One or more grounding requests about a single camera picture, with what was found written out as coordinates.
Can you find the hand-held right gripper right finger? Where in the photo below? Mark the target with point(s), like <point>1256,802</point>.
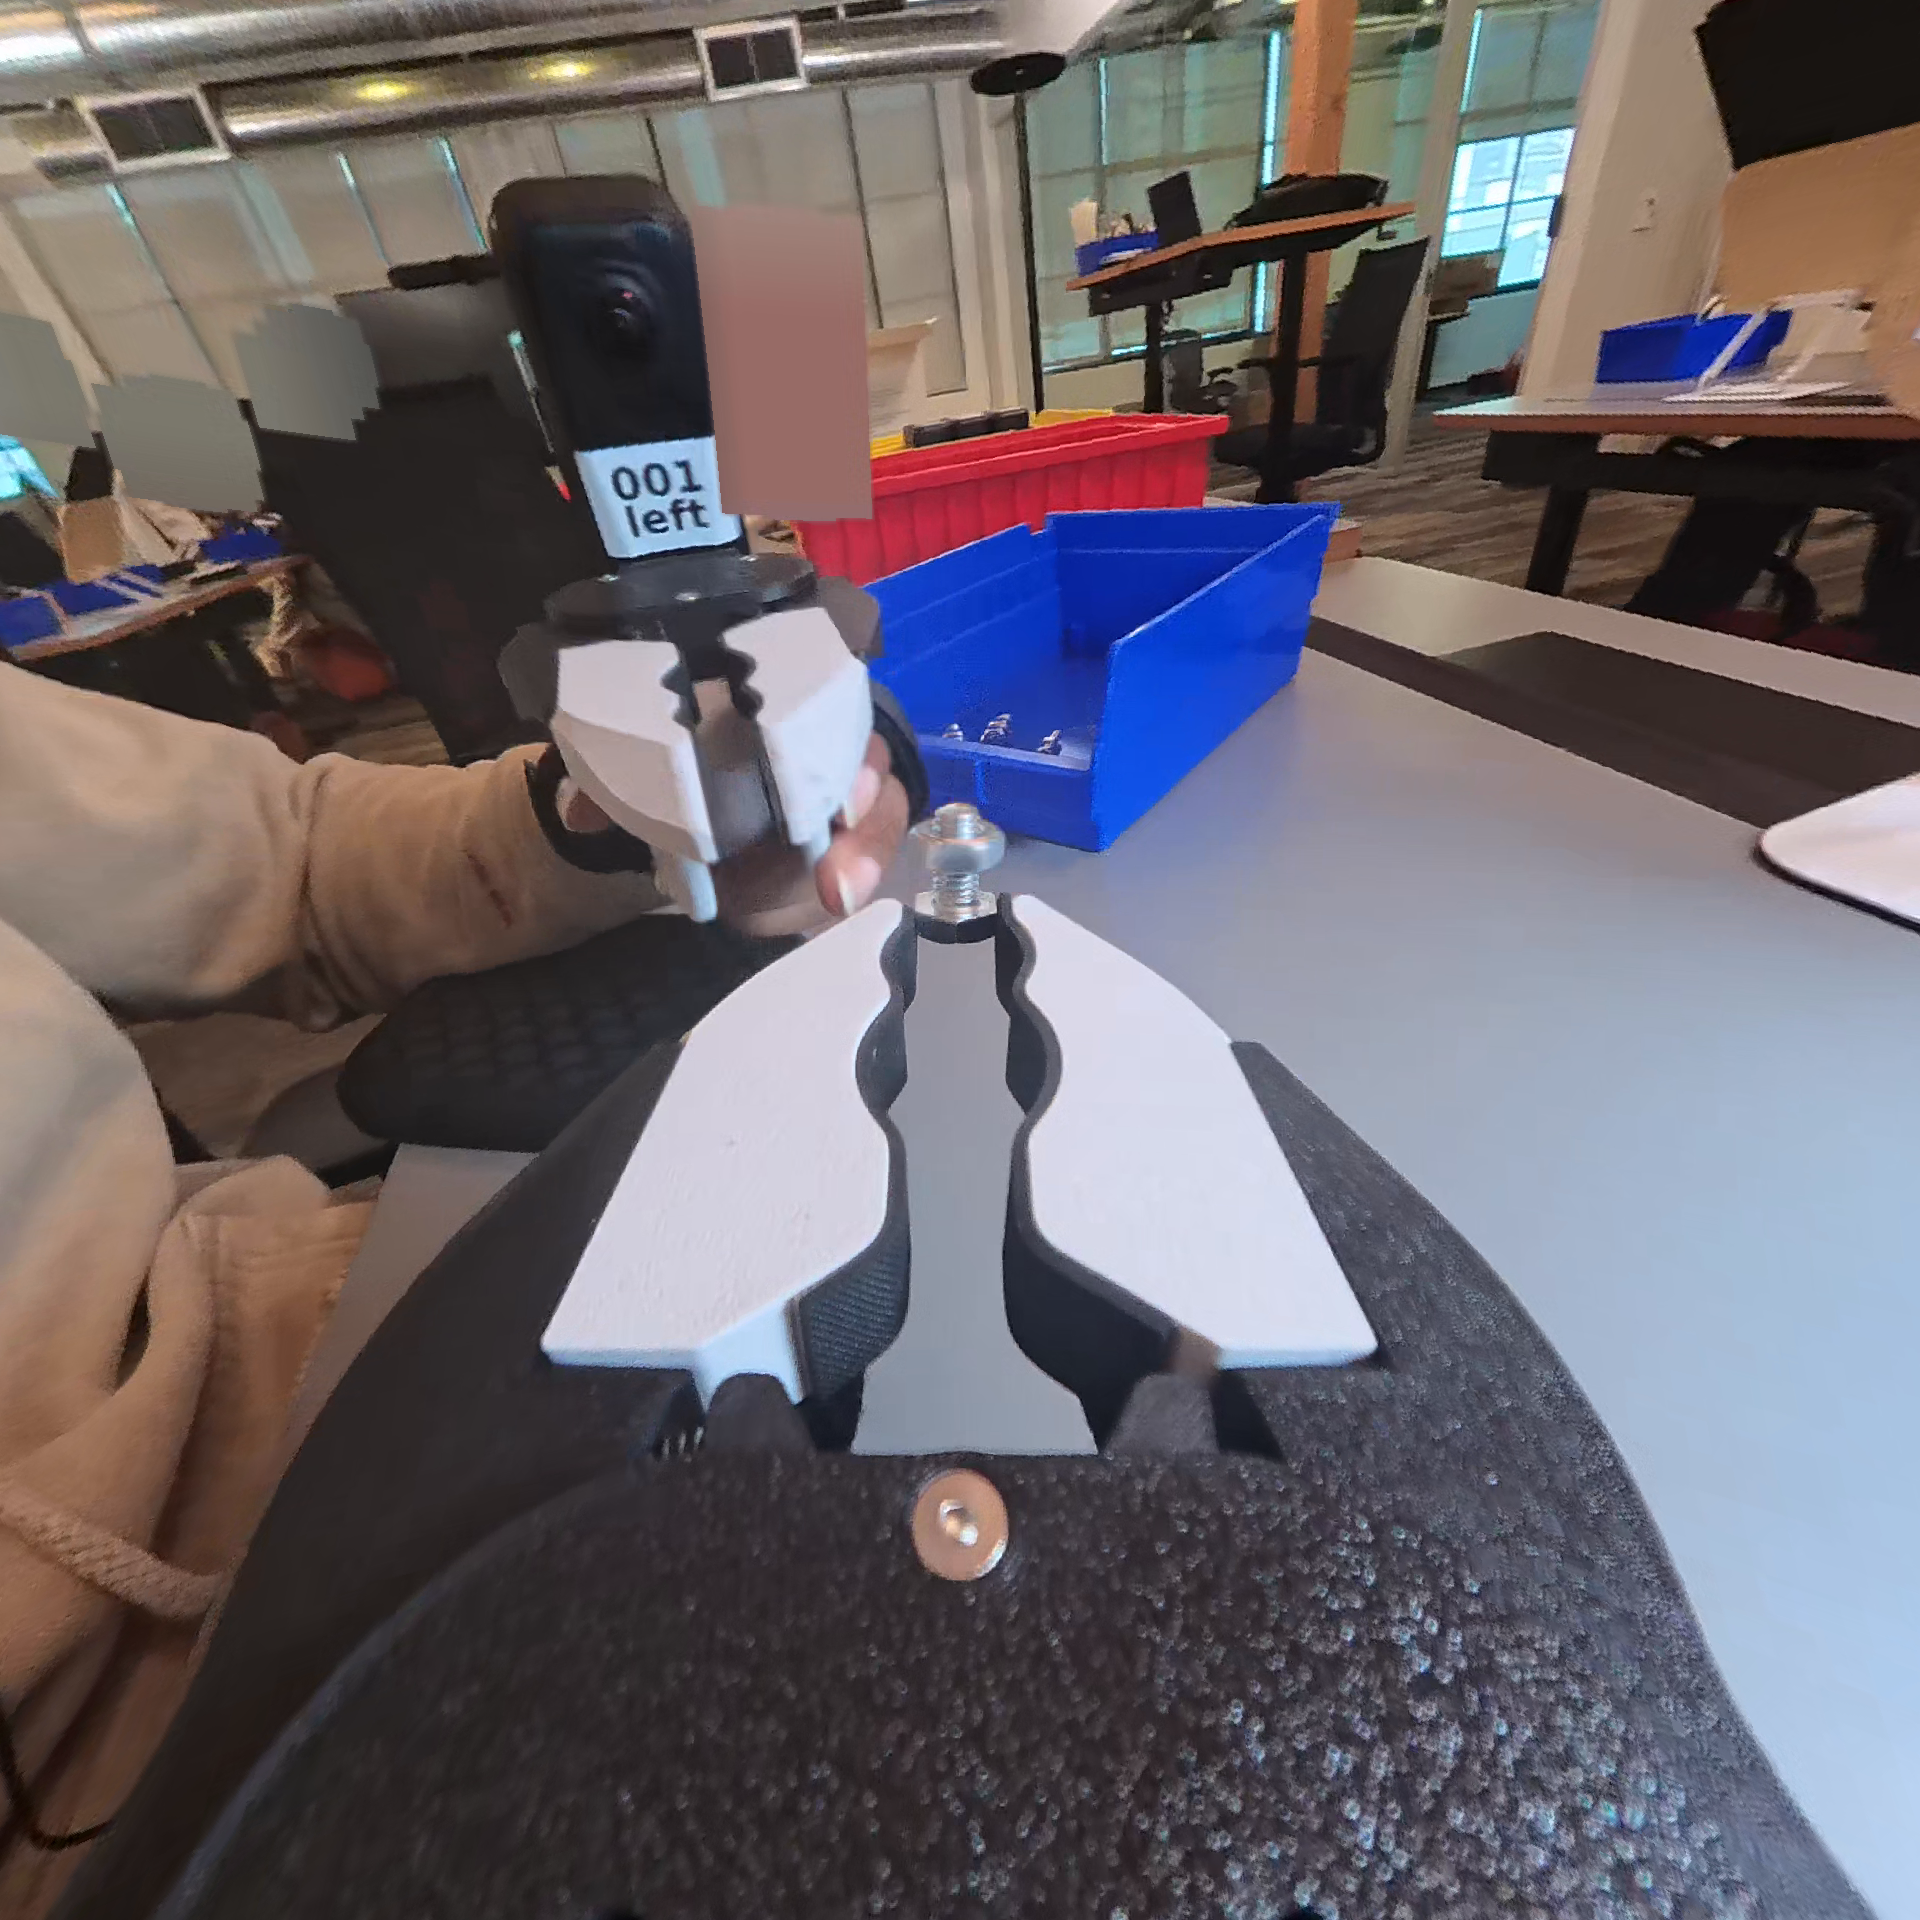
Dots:
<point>1198,1186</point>

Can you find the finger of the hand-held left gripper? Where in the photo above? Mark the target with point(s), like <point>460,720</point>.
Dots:
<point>645,752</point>
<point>810,720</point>

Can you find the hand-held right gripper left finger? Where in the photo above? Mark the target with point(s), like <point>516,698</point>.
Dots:
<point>730,1186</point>

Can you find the blue plastic bin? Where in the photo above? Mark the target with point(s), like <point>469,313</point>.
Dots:
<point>1685,347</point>
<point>1200,661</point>

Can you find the person's left forearm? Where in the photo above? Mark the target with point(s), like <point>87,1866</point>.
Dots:
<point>302,857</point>

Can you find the person's left hand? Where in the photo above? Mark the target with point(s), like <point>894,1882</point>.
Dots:
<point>858,867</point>

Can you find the black wrist rest pad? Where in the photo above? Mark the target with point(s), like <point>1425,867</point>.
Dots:
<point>511,1037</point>

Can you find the black mesh office chair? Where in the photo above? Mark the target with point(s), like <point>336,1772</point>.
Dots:
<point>424,572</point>

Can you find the red plastic bin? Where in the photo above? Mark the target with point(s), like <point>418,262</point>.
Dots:
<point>1019,497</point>

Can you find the yellow plastic bin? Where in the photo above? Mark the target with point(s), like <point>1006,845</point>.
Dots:
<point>946,442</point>

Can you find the black floor lamp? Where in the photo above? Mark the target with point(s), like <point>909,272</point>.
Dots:
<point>1019,209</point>

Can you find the wooden standing desk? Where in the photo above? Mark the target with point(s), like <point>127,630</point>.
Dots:
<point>1234,240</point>

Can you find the person's torso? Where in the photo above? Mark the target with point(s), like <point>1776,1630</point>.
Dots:
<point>123,1349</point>

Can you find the black backpack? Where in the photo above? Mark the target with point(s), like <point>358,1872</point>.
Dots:
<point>1308,200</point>

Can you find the white document stand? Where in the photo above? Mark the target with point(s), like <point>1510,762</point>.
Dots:
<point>1856,857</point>

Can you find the wooden office desk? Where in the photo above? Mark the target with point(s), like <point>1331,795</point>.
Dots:
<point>1681,421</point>

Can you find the black computer monitor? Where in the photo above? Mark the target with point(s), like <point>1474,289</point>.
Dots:
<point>1801,76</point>

